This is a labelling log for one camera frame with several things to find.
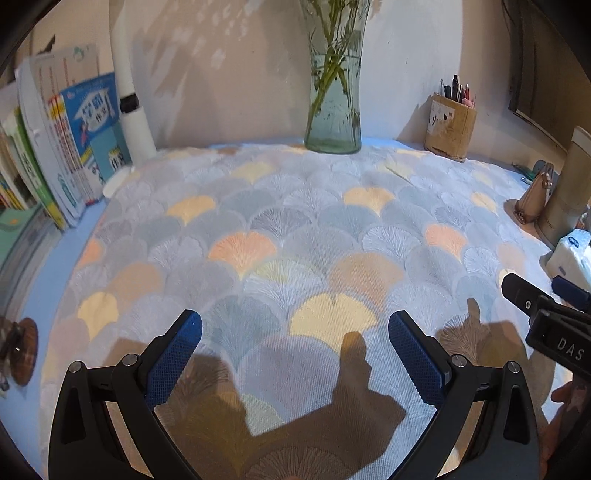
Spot patterned fan-motif table mat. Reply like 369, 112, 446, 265
39, 145, 567, 479

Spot white desk lamp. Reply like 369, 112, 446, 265
103, 0, 156, 199

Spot glass flower vase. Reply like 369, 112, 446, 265
303, 0, 373, 156

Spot pens in holder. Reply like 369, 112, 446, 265
439, 74, 476, 108

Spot person's right hand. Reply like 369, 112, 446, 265
540, 376, 590, 477

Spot wall-mounted black television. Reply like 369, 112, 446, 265
501, 1, 590, 150

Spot teal small box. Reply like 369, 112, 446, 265
512, 163, 536, 184

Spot brown round object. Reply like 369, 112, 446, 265
1, 317, 39, 393

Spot blue cover workbook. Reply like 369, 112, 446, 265
60, 72, 131, 197

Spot green flower stems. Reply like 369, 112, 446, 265
300, 0, 382, 123

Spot woven pen holder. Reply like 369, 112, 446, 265
424, 93, 478, 162

